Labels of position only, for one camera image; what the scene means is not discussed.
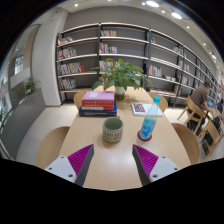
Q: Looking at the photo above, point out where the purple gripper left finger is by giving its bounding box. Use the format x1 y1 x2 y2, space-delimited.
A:
44 143 95 187

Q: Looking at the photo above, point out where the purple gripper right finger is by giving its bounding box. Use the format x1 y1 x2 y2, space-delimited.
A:
131 143 182 187

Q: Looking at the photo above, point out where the clear blue-capped water bottle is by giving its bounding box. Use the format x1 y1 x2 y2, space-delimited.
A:
140 96 160 139

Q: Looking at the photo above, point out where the round red coaster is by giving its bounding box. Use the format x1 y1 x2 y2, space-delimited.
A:
137 130 152 142

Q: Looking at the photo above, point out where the near left wooden chair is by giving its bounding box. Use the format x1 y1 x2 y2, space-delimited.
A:
36 126 69 169

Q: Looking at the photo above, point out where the patterned ceramic cup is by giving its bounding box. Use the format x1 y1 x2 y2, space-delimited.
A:
102 117 123 143

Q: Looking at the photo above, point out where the near right wooden chair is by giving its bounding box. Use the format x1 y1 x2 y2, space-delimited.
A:
172 123 200 165

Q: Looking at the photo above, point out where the open white magazine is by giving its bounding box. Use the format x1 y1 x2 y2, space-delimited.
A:
131 102 162 117

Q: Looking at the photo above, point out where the dark blue bottom book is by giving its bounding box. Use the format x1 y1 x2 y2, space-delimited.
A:
79 101 117 117

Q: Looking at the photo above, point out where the far right wooden chair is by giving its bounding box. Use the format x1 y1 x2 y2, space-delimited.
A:
149 92 168 112

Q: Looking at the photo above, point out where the far left wooden chair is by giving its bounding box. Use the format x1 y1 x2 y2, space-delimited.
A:
73 89 87 108

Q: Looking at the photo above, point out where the red middle book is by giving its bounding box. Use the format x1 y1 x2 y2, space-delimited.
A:
82 101 114 110

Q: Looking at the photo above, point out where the pink top book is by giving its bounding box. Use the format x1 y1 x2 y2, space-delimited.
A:
83 91 114 101

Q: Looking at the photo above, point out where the wooden chair behind man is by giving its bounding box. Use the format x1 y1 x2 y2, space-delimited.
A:
178 98 205 133

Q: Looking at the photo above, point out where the wooden chair with bag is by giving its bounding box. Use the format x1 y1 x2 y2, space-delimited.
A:
200 120 222 156

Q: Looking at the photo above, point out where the seated man in brown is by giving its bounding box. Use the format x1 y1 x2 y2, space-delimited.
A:
187 81 214 130

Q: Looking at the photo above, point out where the blue laptop screen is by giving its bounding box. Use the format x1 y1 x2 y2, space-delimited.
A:
207 100 215 108

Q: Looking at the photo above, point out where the green potted plant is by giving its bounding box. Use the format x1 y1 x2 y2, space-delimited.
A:
92 58 151 100

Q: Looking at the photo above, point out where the small plant by window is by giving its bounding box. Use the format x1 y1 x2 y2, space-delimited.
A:
24 78 40 95

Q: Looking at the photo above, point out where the grey wall bookshelf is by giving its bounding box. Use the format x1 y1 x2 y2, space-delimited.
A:
56 22 220 106

